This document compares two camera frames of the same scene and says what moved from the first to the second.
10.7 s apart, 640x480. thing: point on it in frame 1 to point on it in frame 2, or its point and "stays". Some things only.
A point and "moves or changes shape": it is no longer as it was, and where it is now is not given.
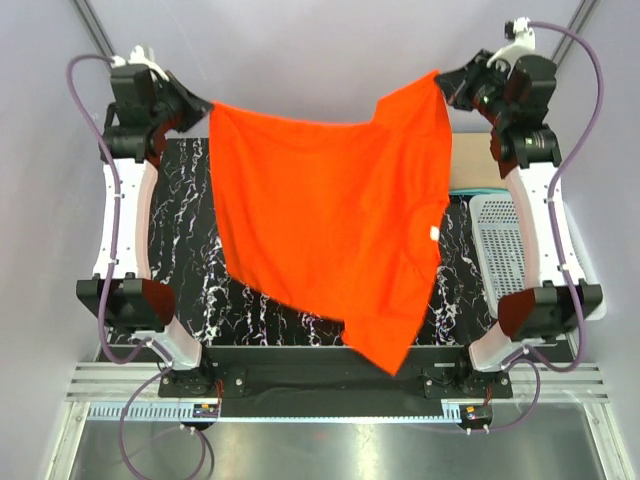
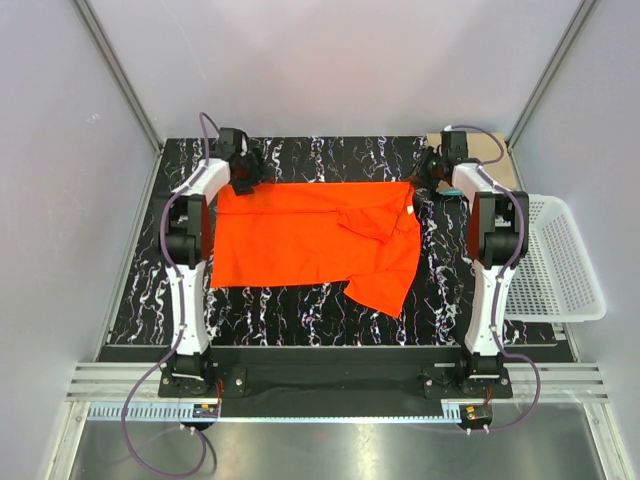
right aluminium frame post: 583,13 stays
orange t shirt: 339,222 moves or changes shape
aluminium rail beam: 531,381 stays
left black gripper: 195,108 to 260,173
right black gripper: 458,83 to 419,178
